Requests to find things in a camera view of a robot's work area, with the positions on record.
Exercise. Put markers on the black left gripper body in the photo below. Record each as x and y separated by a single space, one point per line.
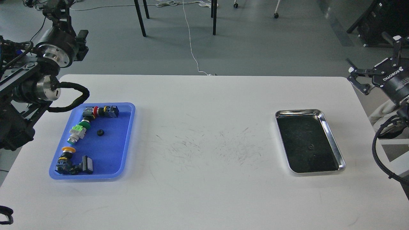
58 46

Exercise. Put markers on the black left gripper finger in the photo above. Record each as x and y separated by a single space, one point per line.
58 11
81 42

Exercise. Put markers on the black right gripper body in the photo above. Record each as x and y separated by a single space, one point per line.
395 80

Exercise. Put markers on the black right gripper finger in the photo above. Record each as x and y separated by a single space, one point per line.
398 42
357 77

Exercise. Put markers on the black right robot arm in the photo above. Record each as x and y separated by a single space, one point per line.
390 129

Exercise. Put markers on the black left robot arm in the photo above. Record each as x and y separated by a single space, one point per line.
29 84

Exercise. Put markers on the black cabinet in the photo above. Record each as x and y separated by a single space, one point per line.
391 16

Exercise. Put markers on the black table leg left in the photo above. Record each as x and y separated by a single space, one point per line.
139 15

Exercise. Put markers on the black table leg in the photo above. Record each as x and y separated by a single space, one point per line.
214 5
139 15

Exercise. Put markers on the silver metal tray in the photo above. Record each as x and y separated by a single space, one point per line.
300 128

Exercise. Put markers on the blue plastic tray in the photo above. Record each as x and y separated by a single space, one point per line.
108 152

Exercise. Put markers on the white chair leg caster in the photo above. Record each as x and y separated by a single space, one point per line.
276 13

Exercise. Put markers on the black table leg right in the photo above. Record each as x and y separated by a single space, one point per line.
214 5

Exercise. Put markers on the red push button switch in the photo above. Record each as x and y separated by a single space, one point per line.
92 112

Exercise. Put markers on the green push button switch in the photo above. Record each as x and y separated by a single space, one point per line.
85 124

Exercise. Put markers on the light green button switch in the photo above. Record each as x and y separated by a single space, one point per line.
76 133

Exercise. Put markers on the yellow push button switch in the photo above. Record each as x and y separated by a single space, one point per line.
64 164

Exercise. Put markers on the black square button switch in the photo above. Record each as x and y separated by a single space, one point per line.
85 166

